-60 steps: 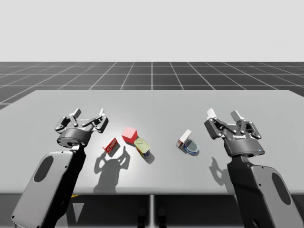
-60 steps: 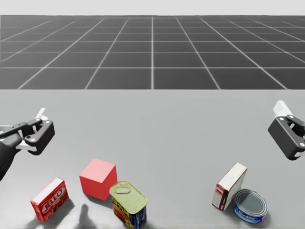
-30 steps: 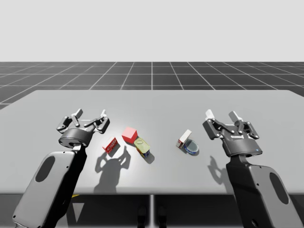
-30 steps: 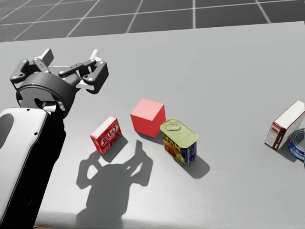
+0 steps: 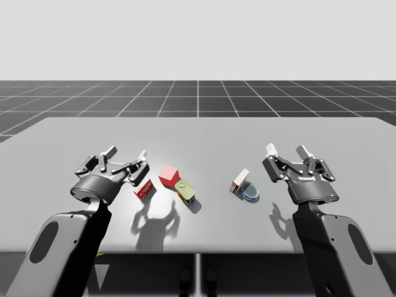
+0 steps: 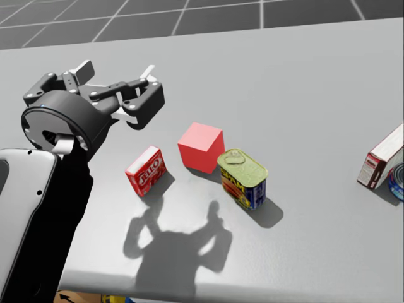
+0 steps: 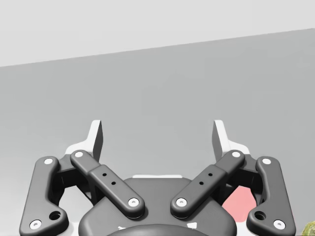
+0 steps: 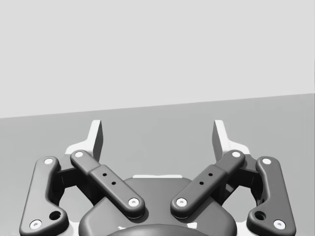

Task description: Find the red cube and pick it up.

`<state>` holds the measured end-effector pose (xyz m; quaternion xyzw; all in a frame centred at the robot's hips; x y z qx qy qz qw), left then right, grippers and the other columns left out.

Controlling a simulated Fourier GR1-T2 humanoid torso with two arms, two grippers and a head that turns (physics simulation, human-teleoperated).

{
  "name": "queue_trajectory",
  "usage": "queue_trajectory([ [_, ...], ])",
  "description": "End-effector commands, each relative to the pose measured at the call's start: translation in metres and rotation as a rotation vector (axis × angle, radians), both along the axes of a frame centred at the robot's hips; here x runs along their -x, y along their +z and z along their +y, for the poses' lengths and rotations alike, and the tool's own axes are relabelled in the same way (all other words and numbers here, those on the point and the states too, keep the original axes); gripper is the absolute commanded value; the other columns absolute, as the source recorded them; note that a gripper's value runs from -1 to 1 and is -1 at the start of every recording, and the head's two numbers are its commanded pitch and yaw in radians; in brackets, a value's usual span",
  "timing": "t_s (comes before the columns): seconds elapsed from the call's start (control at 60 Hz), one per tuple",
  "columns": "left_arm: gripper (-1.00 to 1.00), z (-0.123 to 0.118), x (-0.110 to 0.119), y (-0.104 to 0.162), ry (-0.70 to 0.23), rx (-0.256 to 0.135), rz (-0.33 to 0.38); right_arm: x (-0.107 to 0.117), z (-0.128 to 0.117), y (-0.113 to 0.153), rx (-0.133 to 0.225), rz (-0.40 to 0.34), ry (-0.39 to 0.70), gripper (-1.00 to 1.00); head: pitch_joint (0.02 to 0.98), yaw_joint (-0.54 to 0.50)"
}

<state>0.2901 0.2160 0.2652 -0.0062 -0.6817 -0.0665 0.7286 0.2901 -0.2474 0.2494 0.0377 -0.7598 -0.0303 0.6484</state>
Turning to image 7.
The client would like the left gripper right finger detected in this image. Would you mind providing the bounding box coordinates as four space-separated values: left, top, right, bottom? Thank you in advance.
169 119 297 236

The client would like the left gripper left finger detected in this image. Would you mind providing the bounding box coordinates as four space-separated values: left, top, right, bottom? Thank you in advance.
19 119 146 236

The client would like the pink cube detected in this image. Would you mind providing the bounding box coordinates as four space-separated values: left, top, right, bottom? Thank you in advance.
220 185 257 222

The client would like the green and blue rectangular can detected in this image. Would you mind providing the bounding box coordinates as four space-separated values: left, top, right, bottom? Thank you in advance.
302 220 315 236

